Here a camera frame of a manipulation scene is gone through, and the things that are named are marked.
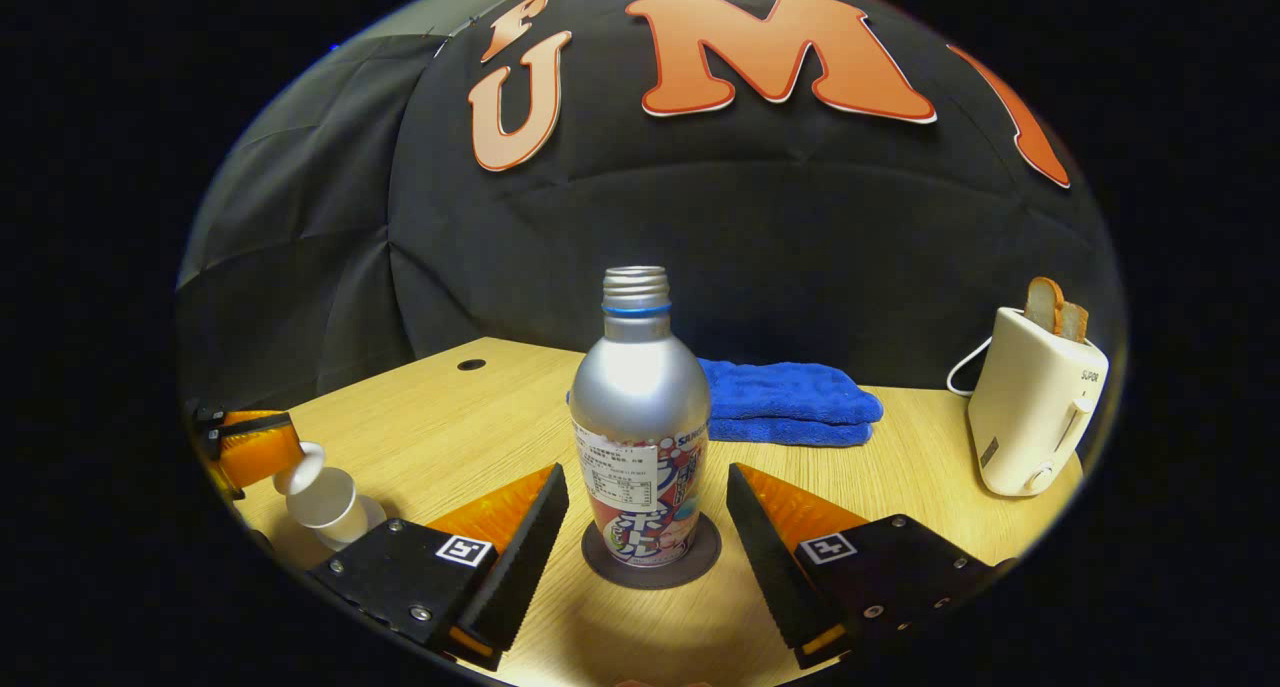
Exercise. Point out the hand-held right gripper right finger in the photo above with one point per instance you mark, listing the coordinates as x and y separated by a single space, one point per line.
775 567

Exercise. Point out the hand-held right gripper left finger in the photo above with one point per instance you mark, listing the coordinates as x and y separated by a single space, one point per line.
520 567

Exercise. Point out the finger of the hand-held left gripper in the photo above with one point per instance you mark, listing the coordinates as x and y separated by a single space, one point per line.
250 424
255 455

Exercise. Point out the dark brown round coaster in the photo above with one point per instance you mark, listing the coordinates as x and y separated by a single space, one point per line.
702 565

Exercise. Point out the white teacup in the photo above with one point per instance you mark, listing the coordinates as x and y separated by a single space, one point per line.
325 507

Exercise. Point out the silver water bottle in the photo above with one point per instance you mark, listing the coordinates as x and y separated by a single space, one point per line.
640 397

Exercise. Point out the blue folded towel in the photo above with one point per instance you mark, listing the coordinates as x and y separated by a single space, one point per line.
790 397

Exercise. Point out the grey cloth panel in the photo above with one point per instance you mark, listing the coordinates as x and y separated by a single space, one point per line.
290 247

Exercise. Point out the cream toaster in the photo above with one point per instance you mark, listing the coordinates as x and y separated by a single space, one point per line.
1030 407

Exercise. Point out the toasted bread slice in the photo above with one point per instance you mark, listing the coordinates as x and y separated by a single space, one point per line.
1042 305
1074 322

